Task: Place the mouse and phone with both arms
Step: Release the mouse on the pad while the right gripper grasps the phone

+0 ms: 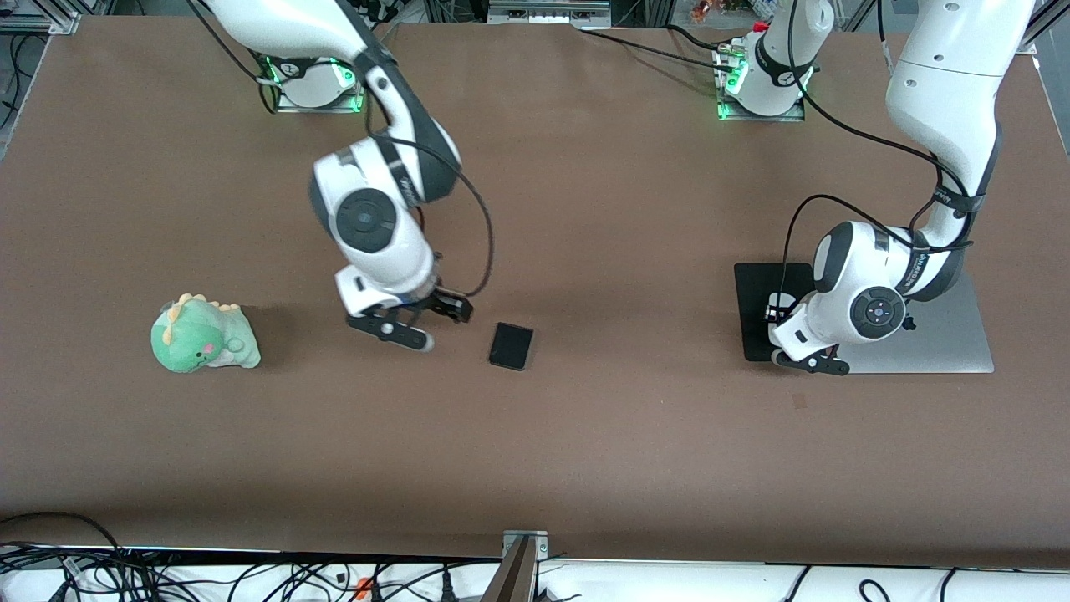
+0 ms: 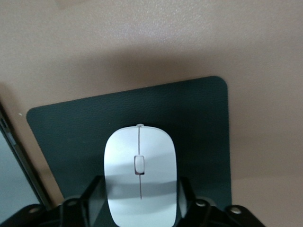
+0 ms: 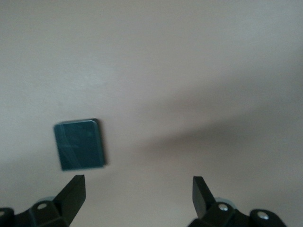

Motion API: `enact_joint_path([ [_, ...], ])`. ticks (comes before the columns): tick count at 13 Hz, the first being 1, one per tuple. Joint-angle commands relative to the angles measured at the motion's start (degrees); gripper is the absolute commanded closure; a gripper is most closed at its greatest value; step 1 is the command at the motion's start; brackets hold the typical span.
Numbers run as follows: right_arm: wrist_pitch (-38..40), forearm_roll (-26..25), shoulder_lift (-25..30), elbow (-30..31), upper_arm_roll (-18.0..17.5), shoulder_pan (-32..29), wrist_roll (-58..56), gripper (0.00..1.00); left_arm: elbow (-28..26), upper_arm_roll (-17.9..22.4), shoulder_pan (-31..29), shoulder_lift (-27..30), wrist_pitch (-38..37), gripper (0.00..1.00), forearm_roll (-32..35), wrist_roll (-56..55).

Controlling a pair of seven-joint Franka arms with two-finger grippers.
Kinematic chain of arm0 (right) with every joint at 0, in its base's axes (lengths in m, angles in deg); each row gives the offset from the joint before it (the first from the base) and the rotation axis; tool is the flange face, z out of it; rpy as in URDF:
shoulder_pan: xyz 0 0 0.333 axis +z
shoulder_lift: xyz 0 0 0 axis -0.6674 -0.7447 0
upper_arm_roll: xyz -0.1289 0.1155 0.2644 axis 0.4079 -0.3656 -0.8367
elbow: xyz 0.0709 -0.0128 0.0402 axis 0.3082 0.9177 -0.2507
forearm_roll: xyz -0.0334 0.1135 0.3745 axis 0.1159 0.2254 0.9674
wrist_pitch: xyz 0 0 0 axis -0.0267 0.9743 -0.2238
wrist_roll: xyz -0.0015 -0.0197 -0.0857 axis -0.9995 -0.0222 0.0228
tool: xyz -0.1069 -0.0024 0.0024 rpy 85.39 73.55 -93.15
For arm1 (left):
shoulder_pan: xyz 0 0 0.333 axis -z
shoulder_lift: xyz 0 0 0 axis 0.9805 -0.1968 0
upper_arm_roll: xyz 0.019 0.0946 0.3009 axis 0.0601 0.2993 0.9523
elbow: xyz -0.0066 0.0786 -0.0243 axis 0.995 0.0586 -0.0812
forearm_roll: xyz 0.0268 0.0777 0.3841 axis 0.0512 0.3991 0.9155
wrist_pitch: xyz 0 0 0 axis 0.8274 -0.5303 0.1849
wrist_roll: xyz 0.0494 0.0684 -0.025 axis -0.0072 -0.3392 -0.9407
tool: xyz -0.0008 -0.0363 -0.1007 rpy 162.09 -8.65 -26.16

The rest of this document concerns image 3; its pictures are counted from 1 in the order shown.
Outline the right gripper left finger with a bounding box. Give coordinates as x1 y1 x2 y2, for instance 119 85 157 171
14 174 86 227

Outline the dark teal square block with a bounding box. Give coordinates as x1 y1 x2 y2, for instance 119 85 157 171
53 118 111 172

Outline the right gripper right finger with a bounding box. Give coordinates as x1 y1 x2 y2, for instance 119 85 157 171
188 175 252 227

